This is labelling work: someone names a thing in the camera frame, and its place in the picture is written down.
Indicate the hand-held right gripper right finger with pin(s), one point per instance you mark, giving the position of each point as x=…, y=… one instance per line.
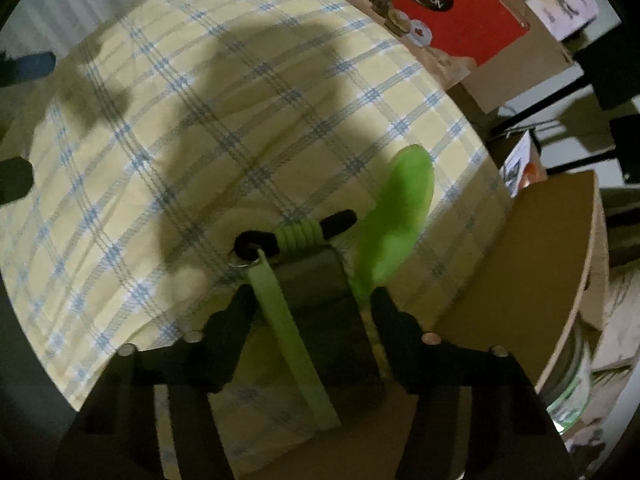
x=387, y=317

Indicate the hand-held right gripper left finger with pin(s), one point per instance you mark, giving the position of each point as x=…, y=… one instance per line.
x=237, y=315

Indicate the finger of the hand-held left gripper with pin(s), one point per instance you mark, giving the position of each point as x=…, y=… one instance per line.
x=35, y=66
x=15, y=180

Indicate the dark olive pouch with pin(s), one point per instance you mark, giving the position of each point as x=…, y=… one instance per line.
x=340, y=340

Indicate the yellow blue checked tablecloth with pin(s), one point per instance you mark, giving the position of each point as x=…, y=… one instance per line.
x=200, y=110

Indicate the glass jar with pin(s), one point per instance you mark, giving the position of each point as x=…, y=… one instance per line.
x=570, y=385

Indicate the small box orange print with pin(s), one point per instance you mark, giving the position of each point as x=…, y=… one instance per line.
x=522, y=165

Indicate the closed brown cardboard box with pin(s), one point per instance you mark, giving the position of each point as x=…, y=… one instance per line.
x=520, y=70

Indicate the black speaker on stand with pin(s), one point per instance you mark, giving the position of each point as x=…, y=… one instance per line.
x=595, y=90
x=615, y=145

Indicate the red gift box oval label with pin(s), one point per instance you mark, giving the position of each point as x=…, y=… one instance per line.
x=450, y=15

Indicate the small white printed box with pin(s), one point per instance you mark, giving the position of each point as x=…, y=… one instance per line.
x=565, y=2

